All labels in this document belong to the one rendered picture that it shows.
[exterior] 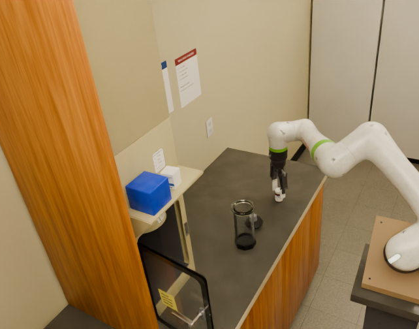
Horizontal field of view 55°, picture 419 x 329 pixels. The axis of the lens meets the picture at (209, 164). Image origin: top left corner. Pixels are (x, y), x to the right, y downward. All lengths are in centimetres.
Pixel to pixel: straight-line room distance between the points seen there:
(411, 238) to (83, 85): 117
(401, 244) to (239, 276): 69
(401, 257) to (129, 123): 102
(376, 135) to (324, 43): 259
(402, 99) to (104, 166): 339
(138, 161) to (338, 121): 325
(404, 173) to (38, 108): 123
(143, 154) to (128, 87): 24
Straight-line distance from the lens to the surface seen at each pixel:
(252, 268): 187
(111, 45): 119
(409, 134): 429
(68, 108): 110
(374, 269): 182
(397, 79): 409
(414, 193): 160
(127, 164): 130
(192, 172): 147
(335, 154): 161
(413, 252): 157
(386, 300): 182
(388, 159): 161
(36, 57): 111
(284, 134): 197
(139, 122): 131
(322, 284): 309
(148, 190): 125
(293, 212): 216
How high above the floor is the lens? 230
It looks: 32 degrees down
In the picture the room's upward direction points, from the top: 7 degrees counter-clockwise
